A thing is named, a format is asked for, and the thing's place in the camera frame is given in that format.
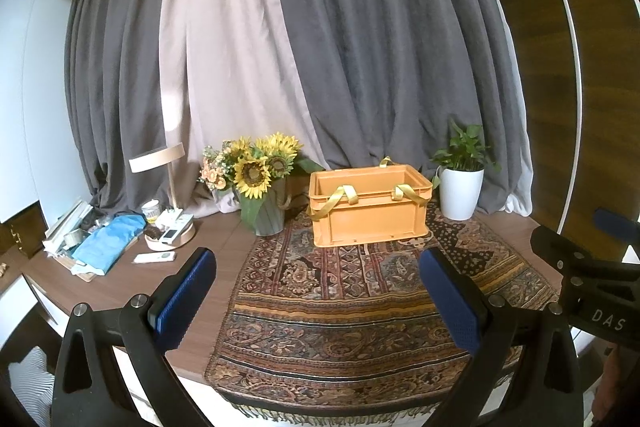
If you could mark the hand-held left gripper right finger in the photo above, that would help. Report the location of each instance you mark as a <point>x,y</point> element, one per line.
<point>452,302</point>

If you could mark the person's right forearm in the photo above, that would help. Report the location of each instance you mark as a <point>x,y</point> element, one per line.
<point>607,377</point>

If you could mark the green potted plant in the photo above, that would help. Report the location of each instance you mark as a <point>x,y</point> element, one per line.
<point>465,147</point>

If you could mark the ribbed pale green vase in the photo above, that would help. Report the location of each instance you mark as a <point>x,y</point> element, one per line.
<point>262,217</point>

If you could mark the striped cloth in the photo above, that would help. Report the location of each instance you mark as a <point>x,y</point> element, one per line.
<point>32,382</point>

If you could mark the clear tape roll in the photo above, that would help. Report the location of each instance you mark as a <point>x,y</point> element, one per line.
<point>76,238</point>

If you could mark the patterned oriental rug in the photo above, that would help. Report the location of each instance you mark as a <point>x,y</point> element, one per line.
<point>340,307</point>

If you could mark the white remote grey buttons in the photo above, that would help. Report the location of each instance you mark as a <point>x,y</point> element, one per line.
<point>176,228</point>

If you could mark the stack of white papers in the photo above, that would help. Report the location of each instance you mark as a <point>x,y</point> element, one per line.
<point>65,224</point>

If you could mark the small white jar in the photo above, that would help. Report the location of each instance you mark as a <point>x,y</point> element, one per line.
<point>151,210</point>

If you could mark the white remote control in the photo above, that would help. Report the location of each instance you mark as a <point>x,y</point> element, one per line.
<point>155,257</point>

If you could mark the brown jute bag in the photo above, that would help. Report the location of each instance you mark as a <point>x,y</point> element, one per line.
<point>292,194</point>

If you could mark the light blue cloth pouch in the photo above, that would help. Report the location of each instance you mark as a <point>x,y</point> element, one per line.
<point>110,244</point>

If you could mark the artificial sunflower bouquet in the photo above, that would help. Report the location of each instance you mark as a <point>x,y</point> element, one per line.
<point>252,172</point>

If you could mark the white round desk lamp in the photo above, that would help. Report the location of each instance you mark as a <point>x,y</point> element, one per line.
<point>157,157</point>

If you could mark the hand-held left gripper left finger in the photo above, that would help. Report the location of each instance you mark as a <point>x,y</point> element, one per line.
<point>182,302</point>

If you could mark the orange plastic crate yellow ribbons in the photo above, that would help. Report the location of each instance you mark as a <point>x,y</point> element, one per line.
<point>370,222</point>

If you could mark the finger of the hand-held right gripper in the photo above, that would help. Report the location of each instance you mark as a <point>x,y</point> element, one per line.
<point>612,221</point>
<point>575,264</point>

